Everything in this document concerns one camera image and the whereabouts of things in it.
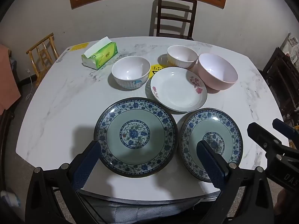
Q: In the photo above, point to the dark wooden chair with cloth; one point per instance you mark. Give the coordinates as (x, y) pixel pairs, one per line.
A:
(5, 133)

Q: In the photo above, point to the round yellow warning sticker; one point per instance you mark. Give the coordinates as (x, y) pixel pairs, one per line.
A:
(156, 69)

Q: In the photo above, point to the bamboo chair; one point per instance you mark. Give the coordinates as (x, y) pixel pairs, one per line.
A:
(39, 43)

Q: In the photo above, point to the dark wooden slatted chair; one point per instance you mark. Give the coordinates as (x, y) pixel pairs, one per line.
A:
(177, 0)

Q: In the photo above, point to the pink bowl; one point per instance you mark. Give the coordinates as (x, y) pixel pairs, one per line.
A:
(217, 70)

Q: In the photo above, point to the dark carved wooden chair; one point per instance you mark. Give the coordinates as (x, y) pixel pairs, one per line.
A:
(280, 79)

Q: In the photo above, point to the small blue floral plate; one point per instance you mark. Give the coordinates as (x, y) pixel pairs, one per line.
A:
(210, 123)

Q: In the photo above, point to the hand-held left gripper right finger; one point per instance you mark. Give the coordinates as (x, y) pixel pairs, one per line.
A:
(211, 165)

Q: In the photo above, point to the white bowl with blue cartoon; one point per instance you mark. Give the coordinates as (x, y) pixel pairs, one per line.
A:
(130, 70)

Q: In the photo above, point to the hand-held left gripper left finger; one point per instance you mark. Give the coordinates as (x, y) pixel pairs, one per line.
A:
(86, 165)

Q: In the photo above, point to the large blue floral plate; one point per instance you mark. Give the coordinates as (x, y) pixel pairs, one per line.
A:
(135, 119)

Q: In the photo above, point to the stack of newspapers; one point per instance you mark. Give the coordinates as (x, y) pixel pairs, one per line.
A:
(293, 44)

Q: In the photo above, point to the green tissue pack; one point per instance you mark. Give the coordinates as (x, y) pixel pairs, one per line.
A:
(102, 56)

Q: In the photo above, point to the rectangular yellow sticker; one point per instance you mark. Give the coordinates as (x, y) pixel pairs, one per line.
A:
(79, 46)

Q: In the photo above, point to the small white ribbed orange bowl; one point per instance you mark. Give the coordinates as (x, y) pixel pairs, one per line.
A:
(181, 54)

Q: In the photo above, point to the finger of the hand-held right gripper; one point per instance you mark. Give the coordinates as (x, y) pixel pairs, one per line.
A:
(261, 135)
(285, 129)

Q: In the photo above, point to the white plate with red roses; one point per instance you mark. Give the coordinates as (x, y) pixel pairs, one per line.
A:
(177, 91)

